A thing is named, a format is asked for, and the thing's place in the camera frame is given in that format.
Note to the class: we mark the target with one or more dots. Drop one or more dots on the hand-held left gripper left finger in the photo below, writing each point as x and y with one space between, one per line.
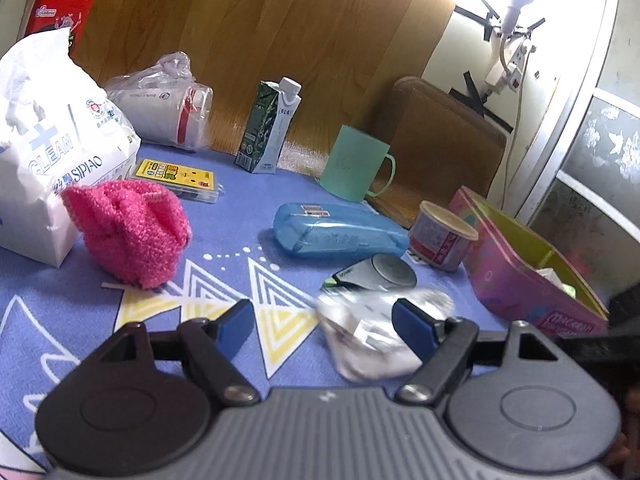
235 327

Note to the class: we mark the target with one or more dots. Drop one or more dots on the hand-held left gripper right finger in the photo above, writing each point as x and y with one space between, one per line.
415 327

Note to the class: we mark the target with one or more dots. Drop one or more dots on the silver foil packet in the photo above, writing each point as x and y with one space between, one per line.
360 330

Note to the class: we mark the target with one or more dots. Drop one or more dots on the black round tape measure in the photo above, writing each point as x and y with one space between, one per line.
385 270

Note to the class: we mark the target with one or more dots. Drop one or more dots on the pink tin box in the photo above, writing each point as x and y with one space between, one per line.
510 285

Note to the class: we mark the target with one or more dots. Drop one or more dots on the blue plastic case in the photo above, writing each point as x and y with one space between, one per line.
340 232

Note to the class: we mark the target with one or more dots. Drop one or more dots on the yellow card case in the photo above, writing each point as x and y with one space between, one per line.
170 175

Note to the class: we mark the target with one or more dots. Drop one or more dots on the blue printed tablecloth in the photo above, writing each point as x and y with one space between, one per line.
225 240

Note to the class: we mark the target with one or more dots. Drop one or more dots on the round can with beige lid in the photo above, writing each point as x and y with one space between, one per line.
440 240

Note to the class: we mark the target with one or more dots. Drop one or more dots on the pink knitted pouch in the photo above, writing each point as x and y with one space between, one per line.
130 235

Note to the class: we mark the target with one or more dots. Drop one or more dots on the frosted glass sliding door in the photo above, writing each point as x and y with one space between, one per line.
600 150

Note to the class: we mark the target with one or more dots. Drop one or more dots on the green plastic mug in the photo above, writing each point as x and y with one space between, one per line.
350 165

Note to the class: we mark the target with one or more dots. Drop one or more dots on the green white drink carton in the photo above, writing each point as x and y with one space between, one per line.
267 130

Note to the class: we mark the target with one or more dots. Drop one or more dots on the plastic bag of paper cups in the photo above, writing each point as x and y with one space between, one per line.
155 110

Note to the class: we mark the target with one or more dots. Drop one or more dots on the large white tissue pack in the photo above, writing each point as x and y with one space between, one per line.
50 160

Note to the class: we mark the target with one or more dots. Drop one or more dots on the white power strip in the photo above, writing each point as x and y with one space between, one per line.
510 65

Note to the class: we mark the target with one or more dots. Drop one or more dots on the black tape strip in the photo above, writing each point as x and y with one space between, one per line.
487 15

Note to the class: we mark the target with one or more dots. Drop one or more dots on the white light bulb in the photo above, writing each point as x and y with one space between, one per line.
517 5

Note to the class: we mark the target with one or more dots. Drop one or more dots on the red cardboard box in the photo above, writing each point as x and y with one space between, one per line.
55 15

